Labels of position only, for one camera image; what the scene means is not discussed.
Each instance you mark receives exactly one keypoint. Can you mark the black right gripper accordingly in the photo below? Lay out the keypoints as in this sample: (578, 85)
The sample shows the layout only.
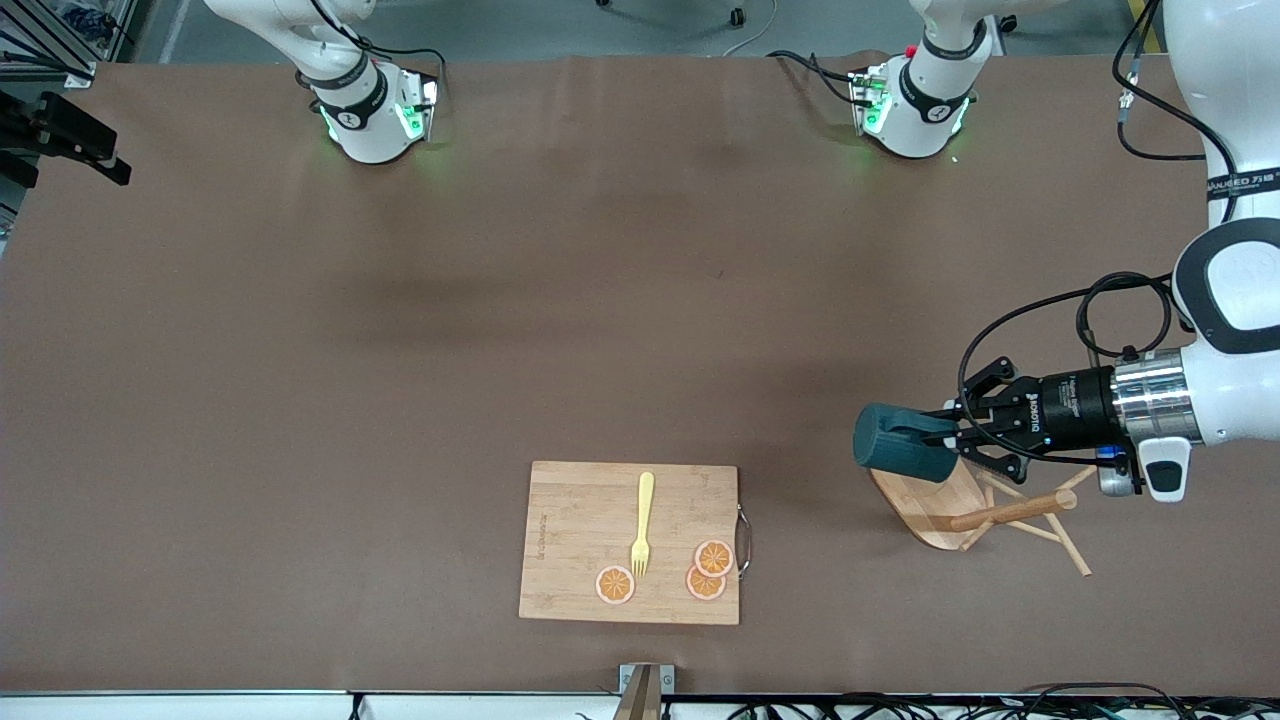
(62, 133)

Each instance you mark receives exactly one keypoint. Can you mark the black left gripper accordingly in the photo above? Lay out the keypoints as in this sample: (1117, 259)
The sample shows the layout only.
(1072, 408)

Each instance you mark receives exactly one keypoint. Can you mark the teal cup yellow inside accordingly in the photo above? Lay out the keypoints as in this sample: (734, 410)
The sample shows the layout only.
(890, 450)

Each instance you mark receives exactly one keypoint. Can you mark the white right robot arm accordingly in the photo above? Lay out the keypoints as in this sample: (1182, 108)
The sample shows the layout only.
(365, 130)

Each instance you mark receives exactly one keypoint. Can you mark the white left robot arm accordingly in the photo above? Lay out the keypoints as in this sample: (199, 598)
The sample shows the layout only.
(1230, 290)

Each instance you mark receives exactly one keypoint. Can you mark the wooden cup rack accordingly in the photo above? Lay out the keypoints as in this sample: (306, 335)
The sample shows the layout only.
(940, 515)

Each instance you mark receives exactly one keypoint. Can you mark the orange slice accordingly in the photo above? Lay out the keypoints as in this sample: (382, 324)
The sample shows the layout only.
(714, 558)
(700, 589)
(615, 585)

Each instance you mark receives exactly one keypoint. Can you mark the yellow plastic fork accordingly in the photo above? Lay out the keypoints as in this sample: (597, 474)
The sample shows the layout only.
(645, 500)

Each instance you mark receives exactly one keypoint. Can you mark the wooden cutting board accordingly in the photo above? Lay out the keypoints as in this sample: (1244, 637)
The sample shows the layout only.
(580, 530)

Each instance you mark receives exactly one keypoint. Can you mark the aluminium frame profile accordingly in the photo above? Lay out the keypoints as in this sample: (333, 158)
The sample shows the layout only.
(60, 45)

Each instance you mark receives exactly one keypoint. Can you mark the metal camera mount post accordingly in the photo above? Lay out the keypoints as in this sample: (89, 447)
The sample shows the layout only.
(640, 690)

